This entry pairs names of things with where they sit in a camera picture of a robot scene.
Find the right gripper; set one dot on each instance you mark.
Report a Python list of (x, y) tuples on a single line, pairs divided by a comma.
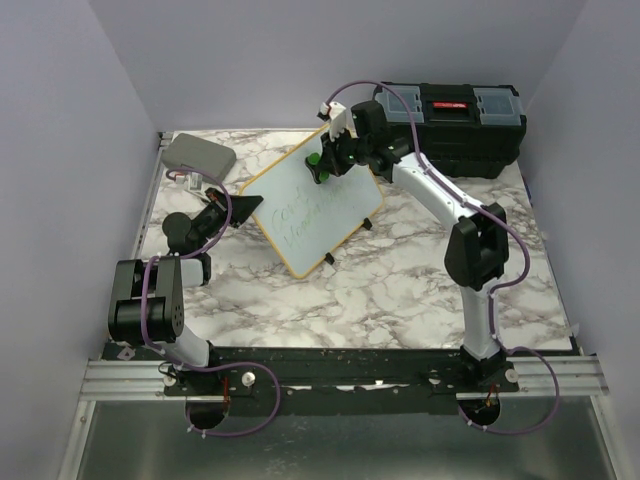
[(328, 153)]

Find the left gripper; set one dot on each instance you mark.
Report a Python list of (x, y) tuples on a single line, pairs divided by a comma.
[(241, 207)]

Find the green whiteboard eraser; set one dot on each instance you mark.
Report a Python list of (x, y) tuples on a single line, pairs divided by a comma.
[(315, 159)]

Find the yellow framed whiteboard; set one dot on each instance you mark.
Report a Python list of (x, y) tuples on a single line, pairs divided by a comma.
[(302, 220)]

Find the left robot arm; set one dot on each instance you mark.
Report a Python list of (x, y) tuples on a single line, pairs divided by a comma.
[(147, 300)]

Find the black whiteboard stand foot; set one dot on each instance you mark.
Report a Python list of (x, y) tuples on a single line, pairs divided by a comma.
[(367, 223)]

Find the grey plastic case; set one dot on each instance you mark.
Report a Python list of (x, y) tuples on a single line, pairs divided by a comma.
[(189, 151)]

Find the black plastic toolbox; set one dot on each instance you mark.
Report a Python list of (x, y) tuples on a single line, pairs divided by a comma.
[(464, 130)]

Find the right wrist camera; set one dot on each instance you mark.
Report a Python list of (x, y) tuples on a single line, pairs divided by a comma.
[(339, 118)]

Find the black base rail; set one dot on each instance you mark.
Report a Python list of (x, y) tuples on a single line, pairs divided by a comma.
[(323, 382)]

